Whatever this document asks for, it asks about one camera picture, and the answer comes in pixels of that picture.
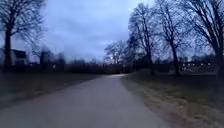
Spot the building with lit windows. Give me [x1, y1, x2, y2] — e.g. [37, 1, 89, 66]
[181, 59, 216, 73]

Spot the dark hedge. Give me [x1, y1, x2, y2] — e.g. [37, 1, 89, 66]
[0, 61, 133, 75]

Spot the grey paved path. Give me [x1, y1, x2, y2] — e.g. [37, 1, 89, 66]
[0, 73, 171, 128]

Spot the large bare tree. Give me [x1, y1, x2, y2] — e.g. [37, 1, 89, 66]
[0, 0, 48, 71]
[181, 0, 224, 76]

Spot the dark grass verge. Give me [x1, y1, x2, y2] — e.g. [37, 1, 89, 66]
[0, 71, 105, 110]

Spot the grass verge with dry patches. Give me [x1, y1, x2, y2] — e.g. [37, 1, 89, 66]
[119, 71, 224, 128]

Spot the pale house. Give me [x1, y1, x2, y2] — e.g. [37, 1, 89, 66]
[0, 48, 30, 67]

